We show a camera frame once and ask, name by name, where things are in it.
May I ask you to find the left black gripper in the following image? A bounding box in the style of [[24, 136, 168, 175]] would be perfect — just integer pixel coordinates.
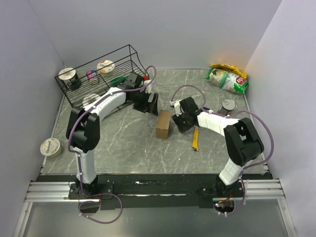
[[130, 90, 159, 117]]

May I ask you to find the brown cardboard express box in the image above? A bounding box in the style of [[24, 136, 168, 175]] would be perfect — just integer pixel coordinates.
[[156, 110, 171, 139]]

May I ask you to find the yellow utility knife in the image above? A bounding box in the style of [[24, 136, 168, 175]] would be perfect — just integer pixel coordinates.
[[192, 126, 199, 152]]

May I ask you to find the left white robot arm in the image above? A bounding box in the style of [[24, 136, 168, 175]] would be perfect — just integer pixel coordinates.
[[66, 73, 158, 198]]

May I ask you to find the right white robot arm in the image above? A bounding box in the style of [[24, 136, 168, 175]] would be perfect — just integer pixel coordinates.
[[170, 97, 264, 197]]

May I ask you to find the dark metal can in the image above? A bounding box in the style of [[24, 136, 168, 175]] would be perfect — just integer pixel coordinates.
[[218, 99, 236, 116]]

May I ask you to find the green lidded cup noodle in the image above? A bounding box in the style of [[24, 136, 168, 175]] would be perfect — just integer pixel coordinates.
[[111, 77, 127, 85]]

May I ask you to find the green chips bag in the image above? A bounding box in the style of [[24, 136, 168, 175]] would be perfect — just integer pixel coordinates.
[[206, 67, 249, 94]]

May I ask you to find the white Chobani yogurt cup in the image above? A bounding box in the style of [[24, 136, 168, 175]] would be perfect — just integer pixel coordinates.
[[97, 60, 115, 78]]

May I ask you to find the white toilet paper roll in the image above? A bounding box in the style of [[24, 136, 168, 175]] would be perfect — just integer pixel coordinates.
[[82, 93, 101, 107]]

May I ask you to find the small rubiks cube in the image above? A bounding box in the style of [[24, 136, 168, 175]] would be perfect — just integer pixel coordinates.
[[86, 70, 98, 83]]

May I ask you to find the black yogurt cup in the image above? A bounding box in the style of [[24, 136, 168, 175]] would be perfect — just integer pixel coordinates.
[[58, 68, 81, 91]]

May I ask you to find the white yogurt cup on table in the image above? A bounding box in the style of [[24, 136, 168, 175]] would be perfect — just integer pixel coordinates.
[[40, 138, 61, 157]]

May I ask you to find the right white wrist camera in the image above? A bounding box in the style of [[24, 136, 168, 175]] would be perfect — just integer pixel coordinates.
[[170, 100, 183, 117]]

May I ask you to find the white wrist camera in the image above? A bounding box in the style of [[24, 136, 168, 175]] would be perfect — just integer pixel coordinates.
[[142, 76, 155, 94], [170, 100, 183, 117]]

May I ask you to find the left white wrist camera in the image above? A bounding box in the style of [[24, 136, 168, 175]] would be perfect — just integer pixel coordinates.
[[142, 76, 155, 94]]

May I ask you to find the black wire rack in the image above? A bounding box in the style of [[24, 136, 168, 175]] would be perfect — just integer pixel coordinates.
[[54, 44, 148, 108]]

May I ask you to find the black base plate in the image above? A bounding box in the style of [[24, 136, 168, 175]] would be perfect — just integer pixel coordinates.
[[68, 174, 244, 210]]

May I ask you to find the aluminium rail frame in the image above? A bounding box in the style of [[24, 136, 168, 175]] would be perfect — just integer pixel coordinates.
[[24, 180, 285, 202]]

